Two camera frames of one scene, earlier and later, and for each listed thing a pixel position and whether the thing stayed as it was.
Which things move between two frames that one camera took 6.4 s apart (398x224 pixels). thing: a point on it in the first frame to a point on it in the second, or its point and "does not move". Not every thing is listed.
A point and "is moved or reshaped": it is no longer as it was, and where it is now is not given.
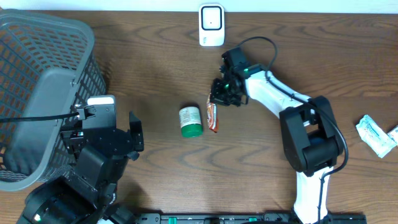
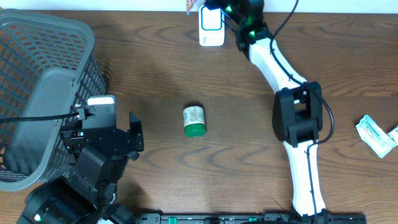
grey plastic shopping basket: [48, 65] does not move
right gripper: [216, 96] to [213, 4]
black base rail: [245, 218] does not move
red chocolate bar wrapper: [212, 115] to [189, 4]
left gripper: [137, 142] does not move
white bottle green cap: [190, 121] is moved or reshaped
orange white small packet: [393, 134] does not move
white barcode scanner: [211, 24] does not move
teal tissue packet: [381, 143] does not move
